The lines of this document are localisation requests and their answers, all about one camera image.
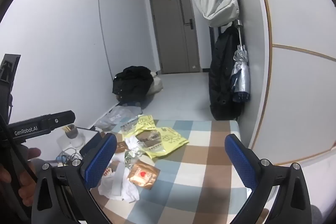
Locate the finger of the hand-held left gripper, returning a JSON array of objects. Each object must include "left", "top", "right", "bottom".
[{"left": 0, "top": 54, "right": 21, "bottom": 81}]

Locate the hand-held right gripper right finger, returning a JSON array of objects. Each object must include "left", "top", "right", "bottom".
[{"left": 224, "top": 134, "right": 313, "bottom": 224}]

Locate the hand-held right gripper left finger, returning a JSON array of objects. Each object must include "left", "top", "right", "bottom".
[{"left": 31, "top": 132, "right": 118, "bottom": 224}]

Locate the brown foil packet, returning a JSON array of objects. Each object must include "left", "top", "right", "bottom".
[{"left": 115, "top": 134, "right": 130, "bottom": 154}]

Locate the green silver wrapper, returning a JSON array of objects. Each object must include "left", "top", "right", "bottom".
[{"left": 124, "top": 149, "right": 145, "bottom": 170}]

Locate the white tissue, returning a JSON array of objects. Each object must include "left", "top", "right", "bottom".
[{"left": 124, "top": 136, "right": 144, "bottom": 154}]

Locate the brown cardboard packet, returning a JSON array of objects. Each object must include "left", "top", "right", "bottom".
[{"left": 127, "top": 160, "right": 160, "bottom": 190}]

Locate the yellow plastic bag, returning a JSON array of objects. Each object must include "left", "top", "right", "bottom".
[
  {"left": 136, "top": 127, "right": 189, "bottom": 159},
  {"left": 120, "top": 114, "right": 157, "bottom": 136}
]

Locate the person's left hand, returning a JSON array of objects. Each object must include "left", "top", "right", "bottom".
[{"left": 0, "top": 148, "right": 42, "bottom": 203}]

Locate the dark box white lid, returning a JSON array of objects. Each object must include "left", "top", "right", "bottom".
[{"left": 78, "top": 127, "right": 106, "bottom": 159}]

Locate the white cylinder container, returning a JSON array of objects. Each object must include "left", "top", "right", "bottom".
[{"left": 56, "top": 132, "right": 86, "bottom": 150}]

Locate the grey chopstick holder cup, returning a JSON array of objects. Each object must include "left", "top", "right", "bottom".
[{"left": 62, "top": 124, "right": 79, "bottom": 139}]

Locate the grey plastic mailer bag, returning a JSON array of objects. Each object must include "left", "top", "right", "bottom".
[{"left": 94, "top": 106, "right": 142, "bottom": 132}]

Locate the plaid blanket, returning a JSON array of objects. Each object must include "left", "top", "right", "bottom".
[{"left": 87, "top": 119, "right": 263, "bottom": 224}]

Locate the black backpack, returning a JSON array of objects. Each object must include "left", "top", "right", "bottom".
[{"left": 112, "top": 66, "right": 155, "bottom": 107}]

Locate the silver folding umbrella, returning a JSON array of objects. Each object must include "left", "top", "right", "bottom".
[{"left": 230, "top": 19, "right": 251, "bottom": 103}]

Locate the black hanging jacket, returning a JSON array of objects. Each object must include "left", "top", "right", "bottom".
[{"left": 209, "top": 26, "right": 246, "bottom": 121}]

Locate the white cloth bag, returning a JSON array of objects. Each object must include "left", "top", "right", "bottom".
[{"left": 146, "top": 70, "right": 164, "bottom": 95}]

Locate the grey room door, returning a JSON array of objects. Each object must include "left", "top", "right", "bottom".
[{"left": 147, "top": 0, "right": 201, "bottom": 74}]

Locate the tangle of cables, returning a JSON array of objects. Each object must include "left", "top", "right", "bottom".
[{"left": 56, "top": 147, "right": 84, "bottom": 165}]

